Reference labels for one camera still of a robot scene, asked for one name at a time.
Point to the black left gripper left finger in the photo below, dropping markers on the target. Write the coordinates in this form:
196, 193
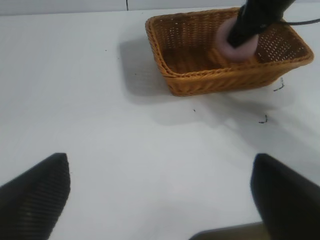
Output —
32, 200

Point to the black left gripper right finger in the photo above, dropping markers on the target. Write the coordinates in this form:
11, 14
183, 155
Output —
287, 200

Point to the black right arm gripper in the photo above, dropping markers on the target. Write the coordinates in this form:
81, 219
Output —
267, 10

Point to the pink fuzzy peach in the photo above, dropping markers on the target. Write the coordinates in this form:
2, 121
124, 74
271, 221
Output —
235, 54

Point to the brown woven wicker basket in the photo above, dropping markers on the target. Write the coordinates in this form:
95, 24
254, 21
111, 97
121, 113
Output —
190, 50

